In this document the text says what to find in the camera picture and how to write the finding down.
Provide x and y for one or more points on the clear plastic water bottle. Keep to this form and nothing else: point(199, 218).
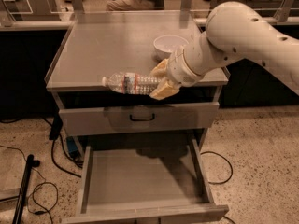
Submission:
point(131, 83)

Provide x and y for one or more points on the grey top drawer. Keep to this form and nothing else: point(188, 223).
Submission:
point(109, 120)

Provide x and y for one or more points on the black pole on floor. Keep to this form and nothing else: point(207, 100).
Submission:
point(31, 162)

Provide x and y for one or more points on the white counter rail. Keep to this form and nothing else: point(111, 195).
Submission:
point(64, 25)

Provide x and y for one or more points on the white ceramic bowl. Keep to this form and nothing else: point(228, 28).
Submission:
point(164, 45)

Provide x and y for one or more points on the grey open middle drawer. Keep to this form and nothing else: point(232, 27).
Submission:
point(146, 184)

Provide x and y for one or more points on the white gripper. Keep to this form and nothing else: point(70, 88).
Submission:
point(178, 67)

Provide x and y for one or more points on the black drawer handle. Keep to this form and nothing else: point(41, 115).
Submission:
point(150, 117)

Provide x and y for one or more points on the grey metal drawer cabinet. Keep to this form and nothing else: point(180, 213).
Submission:
point(101, 44)

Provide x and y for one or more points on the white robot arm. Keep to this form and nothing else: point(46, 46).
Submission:
point(233, 32)

